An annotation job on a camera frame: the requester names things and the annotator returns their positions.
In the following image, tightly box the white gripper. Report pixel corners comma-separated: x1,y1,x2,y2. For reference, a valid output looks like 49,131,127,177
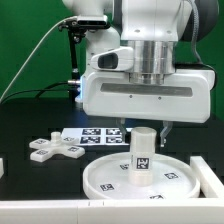
82,69,215,147

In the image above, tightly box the white round table top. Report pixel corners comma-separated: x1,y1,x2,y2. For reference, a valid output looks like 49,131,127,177
83,152,200,199

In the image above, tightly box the white cross-shaped table base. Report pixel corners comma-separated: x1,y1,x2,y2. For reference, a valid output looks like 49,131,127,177
29,132,85,162

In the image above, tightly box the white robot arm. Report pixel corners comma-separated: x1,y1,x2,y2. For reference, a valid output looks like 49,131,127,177
62,0,218,143

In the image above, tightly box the white marker sheet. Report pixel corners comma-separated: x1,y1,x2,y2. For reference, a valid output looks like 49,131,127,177
62,128,126,146

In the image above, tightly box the white L-shaped corner fence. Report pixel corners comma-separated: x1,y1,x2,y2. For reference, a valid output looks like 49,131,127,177
0,156,224,224

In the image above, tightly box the white block at left edge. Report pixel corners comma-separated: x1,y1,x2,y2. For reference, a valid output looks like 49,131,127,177
0,158,4,179

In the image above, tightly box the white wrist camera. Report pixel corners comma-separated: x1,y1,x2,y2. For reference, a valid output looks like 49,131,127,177
90,46,134,71

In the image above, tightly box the black cable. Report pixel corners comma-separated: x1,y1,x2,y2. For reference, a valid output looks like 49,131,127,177
0,81,72,106

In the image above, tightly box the black camera on stand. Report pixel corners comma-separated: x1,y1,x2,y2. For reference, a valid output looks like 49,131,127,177
58,15,110,100

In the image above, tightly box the white cable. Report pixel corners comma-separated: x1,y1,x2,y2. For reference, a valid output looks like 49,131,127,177
0,15,78,103

